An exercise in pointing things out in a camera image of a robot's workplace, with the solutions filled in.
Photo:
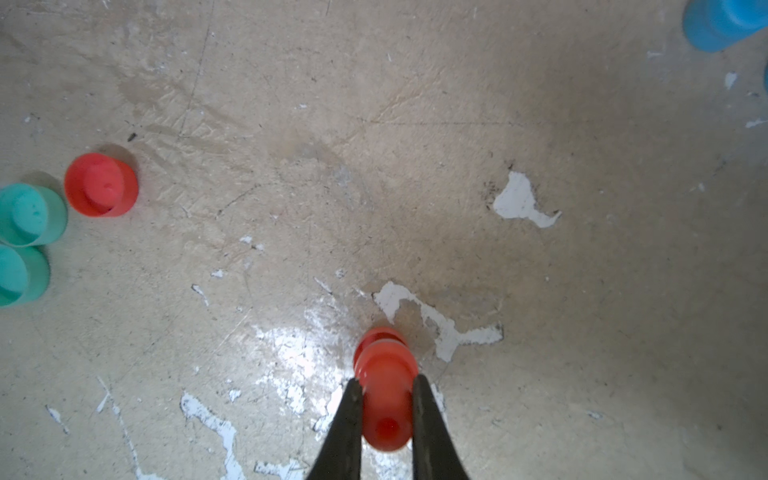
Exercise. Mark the green cap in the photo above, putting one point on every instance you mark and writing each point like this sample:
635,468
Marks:
31,215
25,275

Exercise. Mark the blue stamp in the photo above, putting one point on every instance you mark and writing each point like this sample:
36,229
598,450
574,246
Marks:
714,25

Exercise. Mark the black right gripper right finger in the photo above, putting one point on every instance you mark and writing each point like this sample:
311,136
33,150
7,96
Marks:
434,455

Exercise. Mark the red cap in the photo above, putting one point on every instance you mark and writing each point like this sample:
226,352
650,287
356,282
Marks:
97,185
377,334

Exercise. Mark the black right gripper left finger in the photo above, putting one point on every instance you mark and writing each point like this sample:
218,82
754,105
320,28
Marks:
340,455

